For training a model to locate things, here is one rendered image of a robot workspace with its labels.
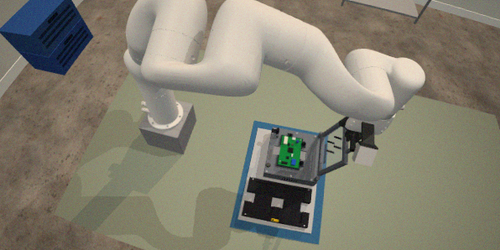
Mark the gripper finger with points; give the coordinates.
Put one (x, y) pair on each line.
(358, 136)
(348, 134)

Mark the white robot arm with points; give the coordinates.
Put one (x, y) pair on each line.
(244, 35)

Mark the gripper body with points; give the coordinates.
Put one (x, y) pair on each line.
(379, 126)

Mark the green circuit board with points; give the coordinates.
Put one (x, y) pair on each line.
(289, 153)

